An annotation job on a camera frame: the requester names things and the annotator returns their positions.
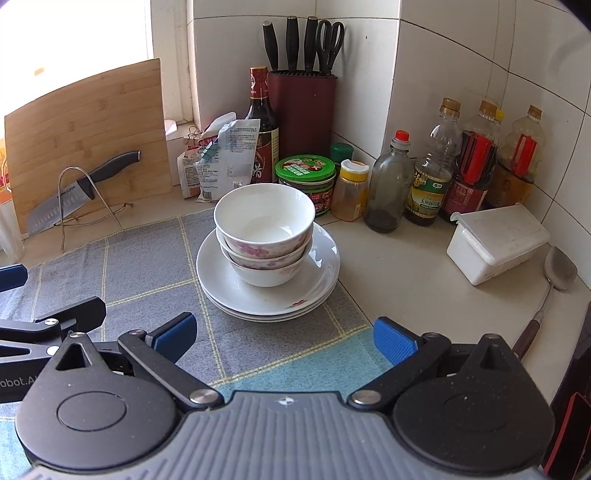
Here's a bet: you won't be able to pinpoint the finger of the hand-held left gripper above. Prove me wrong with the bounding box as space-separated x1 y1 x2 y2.
0 264 29 293
0 296 108 358

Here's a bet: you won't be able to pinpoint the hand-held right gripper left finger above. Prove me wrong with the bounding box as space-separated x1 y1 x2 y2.
54 311 225 412

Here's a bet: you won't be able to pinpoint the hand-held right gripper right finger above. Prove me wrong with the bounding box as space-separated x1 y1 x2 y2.
346 316 515 411

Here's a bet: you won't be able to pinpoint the white fruit-print plate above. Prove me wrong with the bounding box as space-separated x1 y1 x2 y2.
196 222 341 311
201 281 339 323
198 272 341 317

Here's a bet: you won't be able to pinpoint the white pink-flower bowl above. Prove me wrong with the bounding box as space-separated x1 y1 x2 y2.
222 240 314 288
213 183 316 259
217 224 315 271

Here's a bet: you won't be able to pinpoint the grey-blue checked cloth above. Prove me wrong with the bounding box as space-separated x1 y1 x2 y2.
0 208 393 467

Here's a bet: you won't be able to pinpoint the white plastic container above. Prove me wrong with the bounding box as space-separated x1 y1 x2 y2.
446 203 551 286

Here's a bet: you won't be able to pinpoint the red-capped glass bottle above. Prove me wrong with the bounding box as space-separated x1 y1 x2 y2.
365 130 415 234

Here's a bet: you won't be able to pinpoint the yellow-lidded spice jar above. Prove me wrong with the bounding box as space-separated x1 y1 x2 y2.
331 159 370 222

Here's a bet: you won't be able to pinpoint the green-labelled oil bottle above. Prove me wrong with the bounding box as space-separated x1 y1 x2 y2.
405 98 462 227

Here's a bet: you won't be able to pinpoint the red and white food packet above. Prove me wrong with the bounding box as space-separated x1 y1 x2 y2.
178 115 222 199

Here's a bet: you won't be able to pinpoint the bamboo cutting board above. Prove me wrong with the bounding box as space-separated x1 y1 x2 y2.
4 58 172 234

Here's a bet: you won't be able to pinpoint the white printed food packet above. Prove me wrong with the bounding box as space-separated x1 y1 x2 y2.
196 119 260 203

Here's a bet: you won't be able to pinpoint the green-lidded food tub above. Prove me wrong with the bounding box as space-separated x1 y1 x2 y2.
276 154 337 217

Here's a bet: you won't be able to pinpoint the dark red-edged object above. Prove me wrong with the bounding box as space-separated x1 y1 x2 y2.
542 300 591 476

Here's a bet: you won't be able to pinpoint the white carton box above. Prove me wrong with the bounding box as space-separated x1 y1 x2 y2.
165 119 195 186

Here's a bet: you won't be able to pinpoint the small green-capped jar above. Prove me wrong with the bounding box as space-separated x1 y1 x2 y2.
330 143 355 172

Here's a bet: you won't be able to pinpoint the dark soy sauce bottle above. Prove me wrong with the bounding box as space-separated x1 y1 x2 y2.
243 67 280 185

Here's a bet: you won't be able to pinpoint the dark red knife block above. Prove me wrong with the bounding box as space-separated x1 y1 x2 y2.
268 71 339 160

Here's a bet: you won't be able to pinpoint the black kitchen scissors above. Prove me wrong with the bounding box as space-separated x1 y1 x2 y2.
316 21 346 77

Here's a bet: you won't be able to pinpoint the black-handled kitchen knife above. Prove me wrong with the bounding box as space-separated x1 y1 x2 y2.
26 151 141 237

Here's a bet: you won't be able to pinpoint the metal wire rack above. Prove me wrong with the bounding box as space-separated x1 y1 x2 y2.
54 166 134 252

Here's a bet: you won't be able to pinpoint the dark bottle with red handle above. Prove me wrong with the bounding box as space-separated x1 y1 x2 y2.
438 100 504 221

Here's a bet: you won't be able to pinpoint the metal spatula with wooden handle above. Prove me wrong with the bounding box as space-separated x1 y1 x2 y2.
512 246 579 361

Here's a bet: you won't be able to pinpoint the clear bottle with red handle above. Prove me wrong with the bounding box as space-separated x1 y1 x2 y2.
485 105 544 210

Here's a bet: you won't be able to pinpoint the black knife handle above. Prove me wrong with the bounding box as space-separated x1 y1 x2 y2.
262 21 280 73
303 16 320 73
285 16 300 73

